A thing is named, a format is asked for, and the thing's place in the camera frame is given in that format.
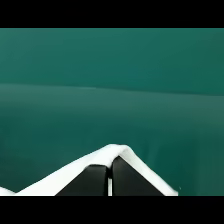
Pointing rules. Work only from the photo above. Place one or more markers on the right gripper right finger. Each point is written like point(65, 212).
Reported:
point(130, 182)

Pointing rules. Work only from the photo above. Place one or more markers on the white garment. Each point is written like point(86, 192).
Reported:
point(80, 166)

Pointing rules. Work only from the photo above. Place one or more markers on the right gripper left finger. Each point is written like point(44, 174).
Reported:
point(87, 183)

